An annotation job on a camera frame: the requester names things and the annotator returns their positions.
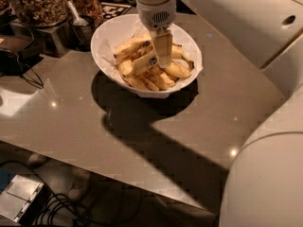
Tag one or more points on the small glass granola jar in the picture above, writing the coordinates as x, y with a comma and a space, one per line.
91, 9

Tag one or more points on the black white marker tag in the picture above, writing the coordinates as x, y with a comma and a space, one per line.
112, 10

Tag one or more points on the banana with blue sticker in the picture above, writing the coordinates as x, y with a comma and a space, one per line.
148, 61

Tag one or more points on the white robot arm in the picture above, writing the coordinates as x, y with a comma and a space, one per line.
264, 187

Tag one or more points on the white plastic spoon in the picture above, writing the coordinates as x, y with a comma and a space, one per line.
77, 20

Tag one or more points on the left bottom banana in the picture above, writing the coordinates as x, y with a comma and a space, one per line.
138, 82

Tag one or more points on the right lower banana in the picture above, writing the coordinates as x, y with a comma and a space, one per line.
176, 70

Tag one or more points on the front bottom banana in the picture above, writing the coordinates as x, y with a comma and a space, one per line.
159, 77

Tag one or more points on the dark cup with spoon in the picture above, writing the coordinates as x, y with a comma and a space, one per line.
83, 33

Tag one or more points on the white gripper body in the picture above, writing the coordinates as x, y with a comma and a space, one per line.
156, 15

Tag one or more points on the metal box on floor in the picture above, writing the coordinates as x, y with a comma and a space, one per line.
20, 199

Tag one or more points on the black appliance with cable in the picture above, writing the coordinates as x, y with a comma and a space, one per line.
19, 53

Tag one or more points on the steel jar stand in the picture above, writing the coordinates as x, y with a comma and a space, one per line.
54, 40

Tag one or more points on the white bowl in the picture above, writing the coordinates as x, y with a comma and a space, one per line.
116, 31

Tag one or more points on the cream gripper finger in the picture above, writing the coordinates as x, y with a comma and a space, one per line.
161, 40

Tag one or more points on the upper back banana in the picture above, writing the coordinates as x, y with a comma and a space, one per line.
140, 44

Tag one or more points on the large glass nut jar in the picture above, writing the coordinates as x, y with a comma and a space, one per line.
40, 13

